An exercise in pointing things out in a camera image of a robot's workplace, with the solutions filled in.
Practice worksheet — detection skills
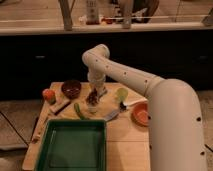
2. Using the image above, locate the dark red bowl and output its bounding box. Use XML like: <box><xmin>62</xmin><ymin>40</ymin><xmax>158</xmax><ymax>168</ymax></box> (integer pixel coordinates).
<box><xmin>61</xmin><ymin>80</ymin><xmax>81</xmax><ymax>99</ymax></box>

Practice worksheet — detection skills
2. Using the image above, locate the green cucumber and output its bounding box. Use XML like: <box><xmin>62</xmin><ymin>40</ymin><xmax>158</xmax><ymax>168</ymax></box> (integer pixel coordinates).
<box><xmin>74</xmin><ymin>103</ymin><xmax>87</xmax><ymax>120</ymax></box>

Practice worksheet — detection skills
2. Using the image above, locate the white spoon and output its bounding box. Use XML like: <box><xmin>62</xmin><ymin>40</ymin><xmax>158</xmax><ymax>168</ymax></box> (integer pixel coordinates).
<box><xmin>119</xmin><ymin>99</ymin><xmax>147</xmax><ymax>110</ymax></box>

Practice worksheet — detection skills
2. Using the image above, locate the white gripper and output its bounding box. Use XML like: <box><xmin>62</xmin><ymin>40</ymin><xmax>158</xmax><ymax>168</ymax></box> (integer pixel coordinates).
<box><xmin>87</xmin><ymin>70</ymin><xmax>107</xmax><ymax>98</ymax></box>

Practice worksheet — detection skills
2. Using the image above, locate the wooden block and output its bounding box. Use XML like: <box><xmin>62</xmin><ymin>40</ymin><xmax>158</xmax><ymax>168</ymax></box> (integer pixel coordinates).
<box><xmin>49</xmin><ymin>99</ymin><xmax>70</xmax><ymax>115</ymax></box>

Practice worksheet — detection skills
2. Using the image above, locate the green plastic cup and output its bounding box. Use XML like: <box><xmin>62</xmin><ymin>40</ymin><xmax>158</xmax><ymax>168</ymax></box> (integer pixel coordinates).
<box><xmin>116</xmin><ymin>88</ymin><xmax>128</xmax><ymax>102</ymax></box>

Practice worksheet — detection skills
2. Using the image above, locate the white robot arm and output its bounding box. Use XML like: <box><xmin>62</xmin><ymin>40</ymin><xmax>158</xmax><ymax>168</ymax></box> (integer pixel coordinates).
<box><xmin>82</xmin><ymin>44</ymin><xmax>207</xmax><ymax>171</ymax></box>

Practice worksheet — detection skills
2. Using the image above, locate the orange bowl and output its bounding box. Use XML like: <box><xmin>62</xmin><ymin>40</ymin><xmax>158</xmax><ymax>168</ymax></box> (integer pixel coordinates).
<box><xmin>131</xmin><ymin>102</ymin><xmax>148</xmax><ymax>127</ymax></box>

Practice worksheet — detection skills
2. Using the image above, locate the white bottle on counter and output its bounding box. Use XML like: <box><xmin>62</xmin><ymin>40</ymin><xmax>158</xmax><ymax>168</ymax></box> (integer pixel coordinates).
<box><xmin>86</xmin><ymin>0</ymin><xmax>99</xmax><ymax>25</ymax></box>

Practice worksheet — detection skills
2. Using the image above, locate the white paper cup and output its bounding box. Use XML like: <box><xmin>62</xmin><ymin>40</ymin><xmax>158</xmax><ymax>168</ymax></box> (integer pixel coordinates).
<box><xmin>88</xmin><ymin>104</ymin><xmax>98</xmax><ymax>114</ymax></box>

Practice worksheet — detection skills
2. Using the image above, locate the grey spatula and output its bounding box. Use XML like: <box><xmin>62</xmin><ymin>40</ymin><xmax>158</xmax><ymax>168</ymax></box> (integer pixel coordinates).
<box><xmin>104</xmin><ymin>109</ymin><xmax>120</xmax><ymax>122</ymax></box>

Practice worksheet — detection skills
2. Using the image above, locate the green plastic tray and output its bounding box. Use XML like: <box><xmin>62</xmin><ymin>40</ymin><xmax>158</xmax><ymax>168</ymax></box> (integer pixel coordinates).
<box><xmin>34</xmin><ymin>120</ymin><xmax>107</xmax><ymax>171</ymax></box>

